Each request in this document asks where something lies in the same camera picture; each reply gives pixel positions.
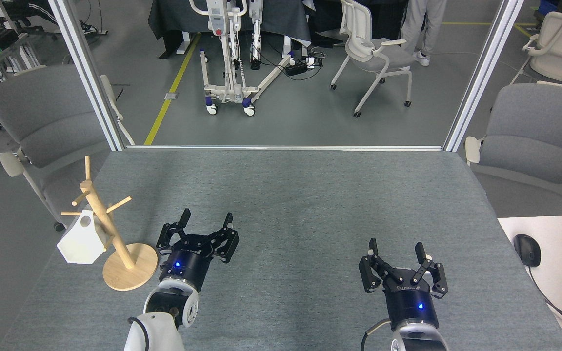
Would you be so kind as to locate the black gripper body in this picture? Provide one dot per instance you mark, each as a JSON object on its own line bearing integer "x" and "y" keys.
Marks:
{"x": 188, "y": 261}
{"x": 410, "y": 304}

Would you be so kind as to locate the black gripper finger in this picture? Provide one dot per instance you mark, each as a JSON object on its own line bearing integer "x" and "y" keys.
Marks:
{"x": 165, "y": 239}
{"x": 366, "y": 273}
{"x": 227, "y": 246}
{"x": 438, "y": 282}

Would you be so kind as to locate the white faceted cup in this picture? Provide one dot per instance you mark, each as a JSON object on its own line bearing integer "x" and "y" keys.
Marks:
{"x": 81, "y": 243}

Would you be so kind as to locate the wooden cup rack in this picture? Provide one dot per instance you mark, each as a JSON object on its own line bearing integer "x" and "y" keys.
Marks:
{"x": 134, "y": 278}

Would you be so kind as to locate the black computer mouse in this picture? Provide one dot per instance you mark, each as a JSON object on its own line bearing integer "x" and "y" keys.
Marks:
{"x": 527, "y": 249}

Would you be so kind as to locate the grey armchair with cream arms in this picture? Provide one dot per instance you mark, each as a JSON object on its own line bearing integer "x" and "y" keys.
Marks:
{"x": 42, "y": 112}
{"x": 534, "y": 146}

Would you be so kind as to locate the black power strip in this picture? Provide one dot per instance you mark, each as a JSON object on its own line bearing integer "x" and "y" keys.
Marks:
{"x": 296, "y": 68}

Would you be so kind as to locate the white mesh-back office chair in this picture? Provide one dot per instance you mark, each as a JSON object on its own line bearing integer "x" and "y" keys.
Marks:
{"x": 388, "y": 57}

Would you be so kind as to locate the dark cloth-covered table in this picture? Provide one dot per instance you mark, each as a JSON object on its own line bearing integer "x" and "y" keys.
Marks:
{"x": 178, "y": 17}

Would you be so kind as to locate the white wheeled stand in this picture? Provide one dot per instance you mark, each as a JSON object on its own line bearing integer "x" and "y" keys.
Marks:
{"x": 217, "y": 19}

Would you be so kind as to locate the person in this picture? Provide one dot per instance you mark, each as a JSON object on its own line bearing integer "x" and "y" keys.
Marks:
{"x": 415, "y": 24}

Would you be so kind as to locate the silver table edge rail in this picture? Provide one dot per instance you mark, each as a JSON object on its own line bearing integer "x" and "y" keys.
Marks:
{"x": 286, "y": 147}

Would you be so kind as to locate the silver frame post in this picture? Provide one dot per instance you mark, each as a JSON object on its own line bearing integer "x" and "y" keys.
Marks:
{"x": 88, "y": 78}
{"x": 481, "y": 78}

